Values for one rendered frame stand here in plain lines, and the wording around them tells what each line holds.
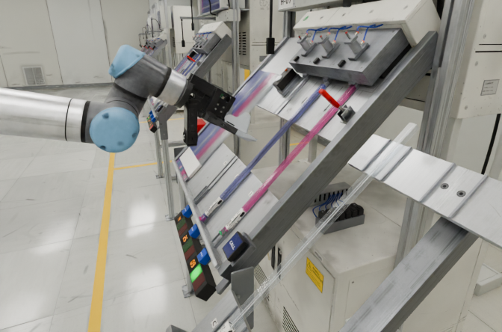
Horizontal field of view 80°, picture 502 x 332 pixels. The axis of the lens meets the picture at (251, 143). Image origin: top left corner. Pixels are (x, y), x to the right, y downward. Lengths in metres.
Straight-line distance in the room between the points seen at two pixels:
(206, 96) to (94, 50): 8.67
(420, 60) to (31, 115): 0.76
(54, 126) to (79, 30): 8.82
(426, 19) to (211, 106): 0.52
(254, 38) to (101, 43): 7.49
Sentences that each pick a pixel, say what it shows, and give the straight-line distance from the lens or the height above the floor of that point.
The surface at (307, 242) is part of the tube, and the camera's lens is 0.49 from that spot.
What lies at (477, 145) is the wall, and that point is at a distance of 2.49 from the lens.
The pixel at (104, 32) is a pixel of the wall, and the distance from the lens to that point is 9.32.
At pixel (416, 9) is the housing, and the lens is 0.79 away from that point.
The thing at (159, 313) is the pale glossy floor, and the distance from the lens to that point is 1.65.
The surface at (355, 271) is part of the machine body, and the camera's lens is 0.92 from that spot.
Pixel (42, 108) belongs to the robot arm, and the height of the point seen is 1.09.
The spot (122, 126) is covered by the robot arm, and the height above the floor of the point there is 1.06.
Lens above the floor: 1.19
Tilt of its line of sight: 19 degrees down
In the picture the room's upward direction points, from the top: straight up
